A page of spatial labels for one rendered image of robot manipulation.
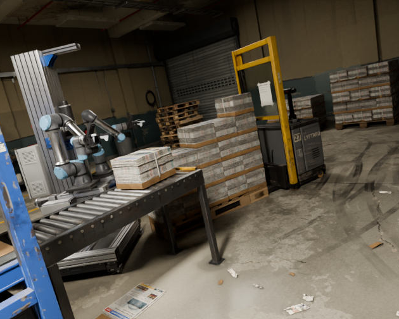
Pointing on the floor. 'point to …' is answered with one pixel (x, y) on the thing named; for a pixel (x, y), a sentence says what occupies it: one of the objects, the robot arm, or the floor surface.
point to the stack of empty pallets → (174, 121)
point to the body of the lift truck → (275, 139)
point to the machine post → (18, 218)
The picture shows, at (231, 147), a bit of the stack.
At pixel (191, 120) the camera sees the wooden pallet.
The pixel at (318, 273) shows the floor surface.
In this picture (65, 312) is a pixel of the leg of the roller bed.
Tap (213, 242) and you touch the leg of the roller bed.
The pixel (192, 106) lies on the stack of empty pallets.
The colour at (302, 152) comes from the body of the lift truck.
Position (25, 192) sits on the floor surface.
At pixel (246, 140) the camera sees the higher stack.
